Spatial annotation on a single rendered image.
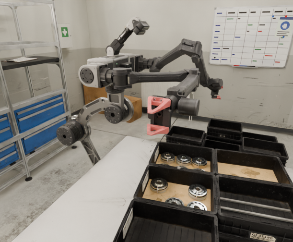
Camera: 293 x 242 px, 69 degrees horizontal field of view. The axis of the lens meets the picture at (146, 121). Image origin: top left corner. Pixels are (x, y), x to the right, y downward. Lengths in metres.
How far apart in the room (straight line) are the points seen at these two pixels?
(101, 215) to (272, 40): 3.55
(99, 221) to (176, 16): 3.59
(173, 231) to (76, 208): 0.62
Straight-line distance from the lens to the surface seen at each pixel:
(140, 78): 1.13
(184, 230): 1.13
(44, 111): 2.98
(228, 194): 1.36
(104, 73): 1.19
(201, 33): 4.11
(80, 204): 1.47
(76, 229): 1.34
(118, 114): 1.50
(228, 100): 4.23
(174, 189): 1.32
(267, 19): 4.06
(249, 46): 4.06
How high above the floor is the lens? 1.69
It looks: 23 degrees down
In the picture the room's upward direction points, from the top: straight up
